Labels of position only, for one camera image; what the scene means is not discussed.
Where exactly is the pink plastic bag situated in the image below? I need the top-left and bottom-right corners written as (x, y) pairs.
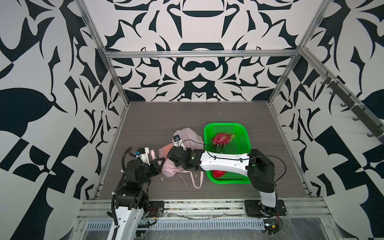
top-left (159, 128), bottom-right (204, 189)

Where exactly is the red dragon fruit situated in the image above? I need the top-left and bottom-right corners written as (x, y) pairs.
top-left (212, 133), bottom-right (237, 146)

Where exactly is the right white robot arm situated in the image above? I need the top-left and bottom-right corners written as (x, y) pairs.
top-left (167, 142), bottom-right (278, 210)

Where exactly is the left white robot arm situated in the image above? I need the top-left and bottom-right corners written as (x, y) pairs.
top-left (107, 147), bottom-right (165, 240)

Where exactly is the round orange tangerine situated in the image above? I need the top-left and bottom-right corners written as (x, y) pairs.
top-left (159, 144), bottom-right (174, 159)

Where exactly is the green plastic basket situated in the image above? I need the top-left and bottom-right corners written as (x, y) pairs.
top-left (204, 123), bottom-right (252, 185)

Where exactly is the small circuit board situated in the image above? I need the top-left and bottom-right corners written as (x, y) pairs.
top-left (263, 218), bottom-right (283, 236)

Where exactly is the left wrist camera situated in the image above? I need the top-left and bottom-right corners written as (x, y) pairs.
top-left (136, 148), bottom-right (150, 165)

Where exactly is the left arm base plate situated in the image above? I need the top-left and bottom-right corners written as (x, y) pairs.
top-left (145, 201), bottom-right (165, 218)

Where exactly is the white slotted cable duct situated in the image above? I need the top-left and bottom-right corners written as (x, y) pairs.
top-left (85, 218), bottom-right (266, 231)

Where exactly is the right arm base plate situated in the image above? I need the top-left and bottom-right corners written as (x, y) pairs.
top-left (244, 200), bottom-right (287, 218)

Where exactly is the aluminium frame rail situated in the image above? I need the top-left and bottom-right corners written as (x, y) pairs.
top-left (105, 50), bottom-right (298, 59)

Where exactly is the black wall hook rack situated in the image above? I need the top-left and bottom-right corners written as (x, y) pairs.
top-left (322, 71), bottom-right (384, 145)

